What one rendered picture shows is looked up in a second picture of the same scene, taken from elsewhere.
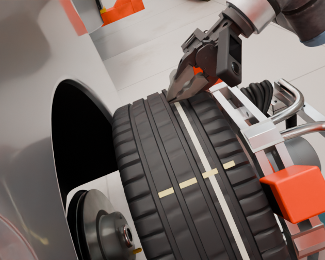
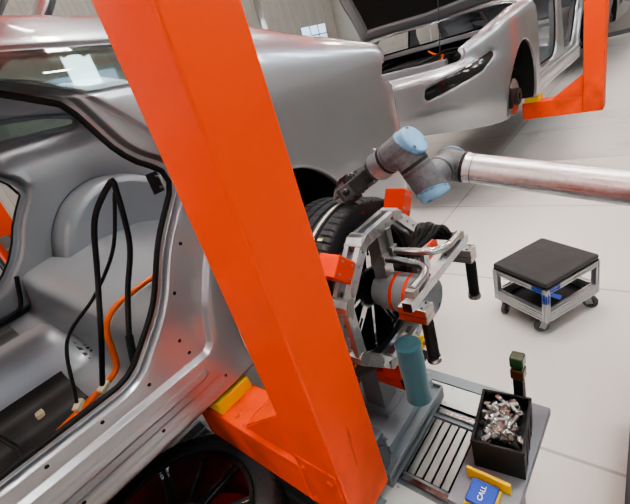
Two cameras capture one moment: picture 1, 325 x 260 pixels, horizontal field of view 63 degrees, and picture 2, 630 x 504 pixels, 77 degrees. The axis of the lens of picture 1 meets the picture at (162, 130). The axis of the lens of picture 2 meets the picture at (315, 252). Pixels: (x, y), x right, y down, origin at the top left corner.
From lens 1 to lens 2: 1.03 m
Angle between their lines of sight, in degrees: 40
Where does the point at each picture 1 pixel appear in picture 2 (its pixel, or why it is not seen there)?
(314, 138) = not seen: outside the picture
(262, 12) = (374, 168)
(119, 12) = (557, 106)
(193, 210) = not seen: hidden behind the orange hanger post
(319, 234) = (342, 304)
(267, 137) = (354, 241)
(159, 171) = not seen: hidden behind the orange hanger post
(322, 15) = (413, 182)
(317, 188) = (332, 264)
